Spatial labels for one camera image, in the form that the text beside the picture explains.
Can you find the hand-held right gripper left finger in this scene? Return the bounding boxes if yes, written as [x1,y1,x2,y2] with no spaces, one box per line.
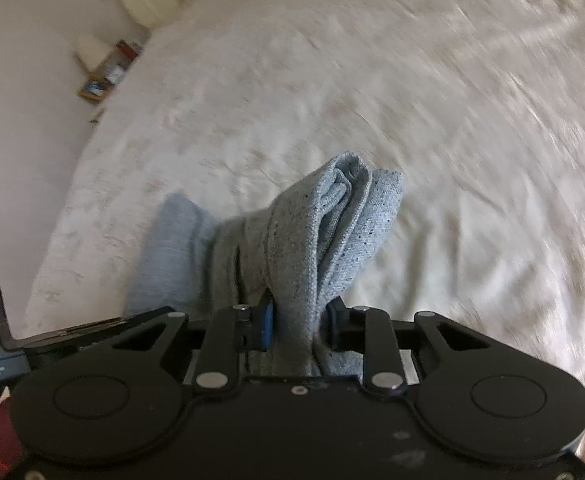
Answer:
[112,294,276,395]

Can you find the white bed cover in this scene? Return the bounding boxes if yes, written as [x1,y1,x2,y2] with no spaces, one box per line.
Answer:
[20,0,585,480]

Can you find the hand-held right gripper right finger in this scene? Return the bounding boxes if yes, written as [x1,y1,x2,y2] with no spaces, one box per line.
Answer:
[323,297,494,395]

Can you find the grey pants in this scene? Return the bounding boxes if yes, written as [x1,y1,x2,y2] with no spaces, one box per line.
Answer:
[125,152,406,378]

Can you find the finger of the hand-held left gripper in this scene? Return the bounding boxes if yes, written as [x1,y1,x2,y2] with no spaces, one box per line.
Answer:
[21,314,146,357]

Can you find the wooden bedside shelf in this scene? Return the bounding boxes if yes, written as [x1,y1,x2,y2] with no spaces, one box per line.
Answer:
[74,34,149,105]

